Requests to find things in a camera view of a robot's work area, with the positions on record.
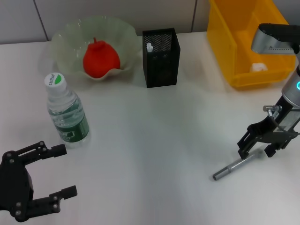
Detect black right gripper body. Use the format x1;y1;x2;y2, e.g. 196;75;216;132
247;95;300;147

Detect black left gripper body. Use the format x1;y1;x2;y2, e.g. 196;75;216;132
0;151;36;223

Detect grey marker pen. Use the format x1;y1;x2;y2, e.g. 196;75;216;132
212;150;264;182

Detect clear green-label water bottle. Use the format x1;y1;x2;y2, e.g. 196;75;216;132
44;72;91;149

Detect white paper ball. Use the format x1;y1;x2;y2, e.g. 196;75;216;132
249;62;268;73

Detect orange fruit with stem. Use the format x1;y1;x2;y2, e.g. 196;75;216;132
83;37;121;79

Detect translucent green wavy fruit plate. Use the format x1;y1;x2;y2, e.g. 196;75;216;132
50;15;139;82

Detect black mesh pen holder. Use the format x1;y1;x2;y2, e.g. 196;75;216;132
142;27;181;89

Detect yellow plastic storage bin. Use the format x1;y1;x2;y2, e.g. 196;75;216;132
206;0;299;91

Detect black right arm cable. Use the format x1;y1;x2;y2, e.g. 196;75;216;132
262;105;300;137

